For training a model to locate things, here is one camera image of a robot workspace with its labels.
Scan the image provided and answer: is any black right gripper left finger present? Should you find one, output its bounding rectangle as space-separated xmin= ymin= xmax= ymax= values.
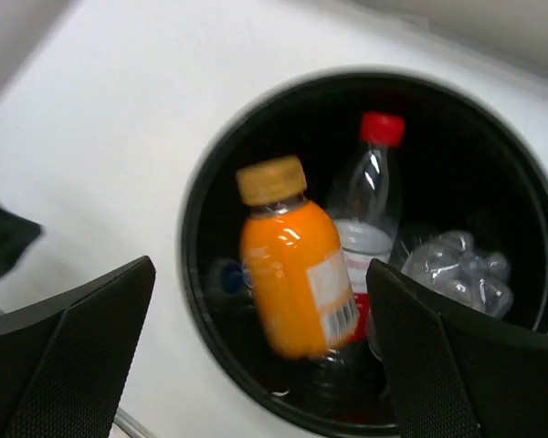
xmin=0 ymin=256 xmax=156 ymax=437

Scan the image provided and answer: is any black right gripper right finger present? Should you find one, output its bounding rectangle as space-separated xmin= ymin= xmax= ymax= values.
xmin=366 ymin=260 xmax=548 ymax=437

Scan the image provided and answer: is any clear unlabelled plastic bottle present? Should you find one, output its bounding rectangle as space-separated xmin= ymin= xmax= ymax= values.
xmin=401 ymin=230 xmax=513 ymax=318

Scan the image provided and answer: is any orange juice bottle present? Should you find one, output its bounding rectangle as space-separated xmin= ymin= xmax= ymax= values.
xmin=236 ymin=156 xmax=359 ymax=360

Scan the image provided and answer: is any red label water bottle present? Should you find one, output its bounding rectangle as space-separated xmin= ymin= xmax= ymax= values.
xmin=325 ymin=111 xmax=406 ymax=342

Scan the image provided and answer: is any clear Pepsi bottle black cap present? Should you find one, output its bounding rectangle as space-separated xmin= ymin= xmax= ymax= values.
xmin=205 ymin=258 xmax=254 ymax=309

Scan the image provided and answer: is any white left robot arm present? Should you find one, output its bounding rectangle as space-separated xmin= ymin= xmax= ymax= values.
xmin=0 ymin=204 xmax=43 ymax=279

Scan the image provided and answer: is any black plastic waste bin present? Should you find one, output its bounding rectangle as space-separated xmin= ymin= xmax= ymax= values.
xmin=179 ymin=71 xmax=548 ymax=437

